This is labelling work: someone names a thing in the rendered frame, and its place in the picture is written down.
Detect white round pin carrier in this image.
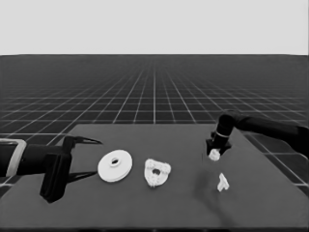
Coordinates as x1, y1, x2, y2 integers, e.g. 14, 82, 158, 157
143, 158, 173, 189

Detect small white T-shaped piece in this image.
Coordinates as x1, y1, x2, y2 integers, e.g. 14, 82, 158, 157
216, 172, 231, 193

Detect large thick white disc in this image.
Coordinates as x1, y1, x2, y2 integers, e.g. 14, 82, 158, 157
97, 149, 133, 184

